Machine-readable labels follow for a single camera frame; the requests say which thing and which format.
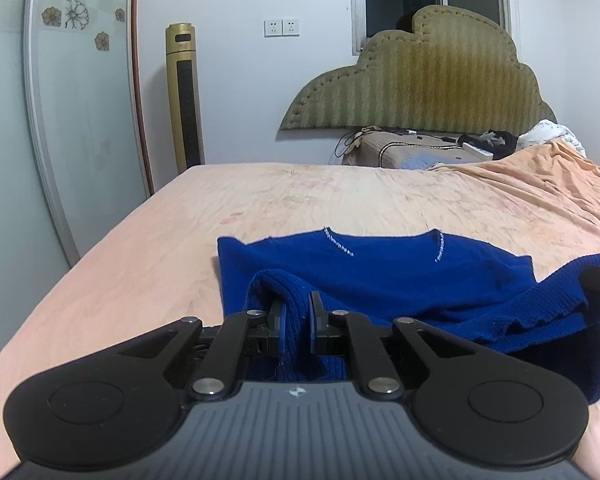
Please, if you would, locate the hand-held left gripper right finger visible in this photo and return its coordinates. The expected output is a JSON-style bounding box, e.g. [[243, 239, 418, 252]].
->
[[307, 291, 486, 402]]

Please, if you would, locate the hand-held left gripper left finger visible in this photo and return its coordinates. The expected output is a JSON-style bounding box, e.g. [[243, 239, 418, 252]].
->
[[100, 297, 289, 402]]

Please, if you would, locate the blue knit sweater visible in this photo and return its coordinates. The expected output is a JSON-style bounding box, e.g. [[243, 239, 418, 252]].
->
[[216, 227, 600, 407]]

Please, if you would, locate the pink bed blanket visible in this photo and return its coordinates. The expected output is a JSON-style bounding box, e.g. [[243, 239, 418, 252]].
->
[[0, 140, 600, 480]]

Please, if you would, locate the white knitted blanket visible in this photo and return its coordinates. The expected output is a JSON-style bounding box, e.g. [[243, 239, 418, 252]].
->
[[517, 119, 589, 159]]

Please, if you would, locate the black cloth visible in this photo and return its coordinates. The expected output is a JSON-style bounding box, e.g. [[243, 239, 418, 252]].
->
[[457, 130, 519, 161]]

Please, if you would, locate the beige pillow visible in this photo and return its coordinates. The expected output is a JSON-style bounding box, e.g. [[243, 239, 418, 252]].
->
[[341, 127, 487, 170]]

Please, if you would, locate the gold tower fan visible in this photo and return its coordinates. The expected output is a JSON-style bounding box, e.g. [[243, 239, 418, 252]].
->
[[165, 22, 205, 176]]

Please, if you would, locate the olive padded headboard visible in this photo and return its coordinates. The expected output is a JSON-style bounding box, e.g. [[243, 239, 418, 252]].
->
[[279, 5, 559, 134]]

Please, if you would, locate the flower-print wardrobe door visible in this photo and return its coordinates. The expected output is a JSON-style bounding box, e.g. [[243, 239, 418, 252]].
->
[[0, 0, 156, 269]]

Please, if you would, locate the black cable on pillow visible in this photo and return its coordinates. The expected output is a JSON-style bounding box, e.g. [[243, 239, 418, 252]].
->
[[335, 130, 367, 159]]

